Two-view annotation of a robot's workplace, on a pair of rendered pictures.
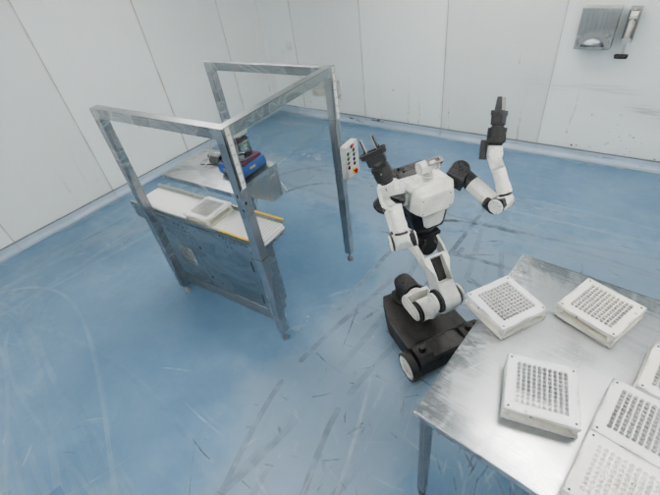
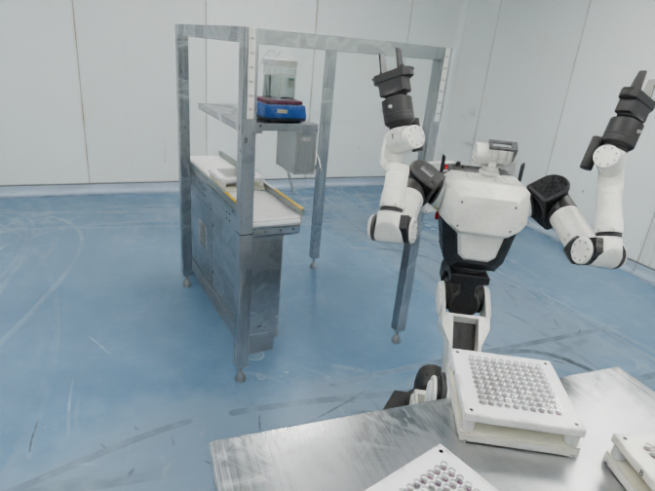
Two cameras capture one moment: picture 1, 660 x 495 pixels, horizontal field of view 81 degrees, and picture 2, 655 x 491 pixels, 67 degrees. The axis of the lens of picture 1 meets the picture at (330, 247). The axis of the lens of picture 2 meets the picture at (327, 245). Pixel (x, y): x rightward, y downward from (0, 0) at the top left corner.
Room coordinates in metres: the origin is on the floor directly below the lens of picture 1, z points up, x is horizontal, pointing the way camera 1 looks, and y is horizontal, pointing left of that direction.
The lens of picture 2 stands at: (0.11, -0.68, 1.60)
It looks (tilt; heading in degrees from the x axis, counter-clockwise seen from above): 22 degrees down; 22
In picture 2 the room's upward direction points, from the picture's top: 5 degrees clockwise
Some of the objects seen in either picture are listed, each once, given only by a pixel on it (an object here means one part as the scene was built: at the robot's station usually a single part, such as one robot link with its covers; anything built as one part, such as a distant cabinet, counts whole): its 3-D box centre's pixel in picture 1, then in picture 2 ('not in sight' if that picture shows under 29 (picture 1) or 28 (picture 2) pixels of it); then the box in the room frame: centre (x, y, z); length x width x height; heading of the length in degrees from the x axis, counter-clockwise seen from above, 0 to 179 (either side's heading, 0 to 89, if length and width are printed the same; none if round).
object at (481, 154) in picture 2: (427, 168); (489, 158); (1.74, -0.55, 1.32); 0.10 x 0.07 x 0.09; 107
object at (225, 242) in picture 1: (203, 219); (230, 190); (2.46, 0.89, 0.77); 1.30 x 0.29 x 0.10; 52
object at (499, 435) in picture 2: (503, 308); (505, 405); (1.14, -0.75, 0.87); 0.24 x 0.24 x 0.02; 17
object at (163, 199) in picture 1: (201, 215); (230, 185); (2.46, 0.89, 0.81); 1.35 x 0.25 x 0.05; 52
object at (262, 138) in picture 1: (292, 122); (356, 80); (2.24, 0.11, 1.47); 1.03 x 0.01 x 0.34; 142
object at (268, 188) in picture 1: (261, 182); (295, 148); (2.20, 0.36, 1.14); 0.22 x 0.11 x 0.20; 52
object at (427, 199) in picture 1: (420, 195); (476, 212); (1.80, -0.54, 1.11); 0.34 x 0.30 x 0.36; 107
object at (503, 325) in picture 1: (505, 302); (510, 388); (1.14, -0.75, 0.92); 0.25 x 0.24 x 0.02; 107
